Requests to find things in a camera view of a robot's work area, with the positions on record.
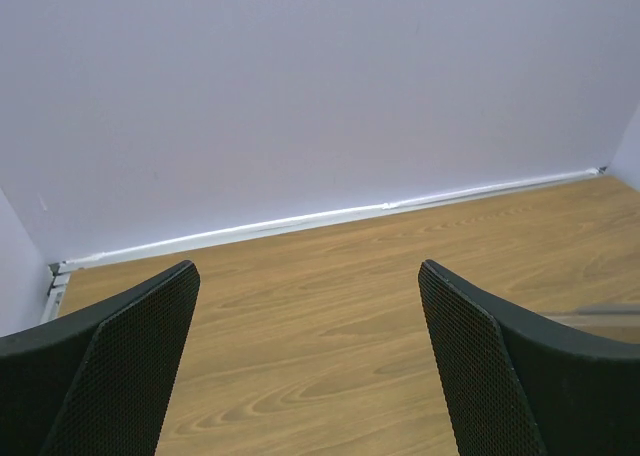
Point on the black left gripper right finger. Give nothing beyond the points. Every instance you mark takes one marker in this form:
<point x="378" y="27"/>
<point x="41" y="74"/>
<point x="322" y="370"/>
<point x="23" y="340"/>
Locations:
<point x="518" y="383"/>

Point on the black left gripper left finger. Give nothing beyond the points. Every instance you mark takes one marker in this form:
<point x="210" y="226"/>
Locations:
<point x="98" y="381"/>

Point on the aluminium table edge rail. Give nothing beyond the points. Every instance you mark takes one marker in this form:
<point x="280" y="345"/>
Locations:
<point x="63" y="270"/>

